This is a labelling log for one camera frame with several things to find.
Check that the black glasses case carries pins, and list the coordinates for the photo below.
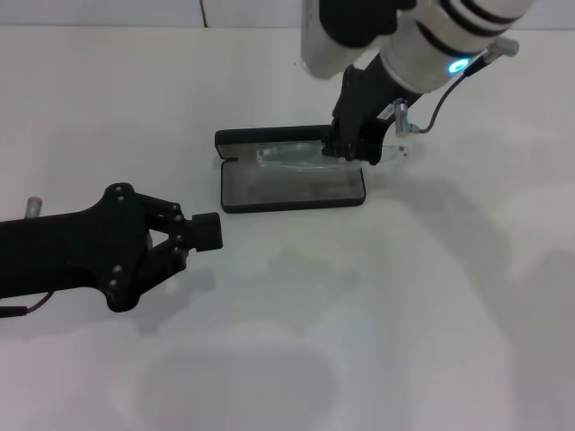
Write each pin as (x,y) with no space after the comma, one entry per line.
(292,193)

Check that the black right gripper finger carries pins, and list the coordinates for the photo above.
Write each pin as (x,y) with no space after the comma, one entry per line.
(364,150)
(334,143)

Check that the white number sticker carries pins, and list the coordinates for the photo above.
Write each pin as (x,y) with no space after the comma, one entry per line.
(386,113)

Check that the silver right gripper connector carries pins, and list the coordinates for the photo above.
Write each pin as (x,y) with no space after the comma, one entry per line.
(402,117)

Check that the clear white glasses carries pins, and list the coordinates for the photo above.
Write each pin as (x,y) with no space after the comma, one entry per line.
(292,157)

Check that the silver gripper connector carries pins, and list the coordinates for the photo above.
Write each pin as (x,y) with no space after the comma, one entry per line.
(402,117)
(34,207)

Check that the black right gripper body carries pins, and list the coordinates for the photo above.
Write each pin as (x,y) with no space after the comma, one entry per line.
(364,99)

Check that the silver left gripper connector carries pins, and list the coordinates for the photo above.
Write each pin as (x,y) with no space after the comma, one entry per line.
(34,207)

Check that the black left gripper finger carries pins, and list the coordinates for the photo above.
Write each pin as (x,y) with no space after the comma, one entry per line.
(207,241)
(206,223)

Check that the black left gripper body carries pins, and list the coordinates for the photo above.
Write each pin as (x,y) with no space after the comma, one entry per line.
(67,251)

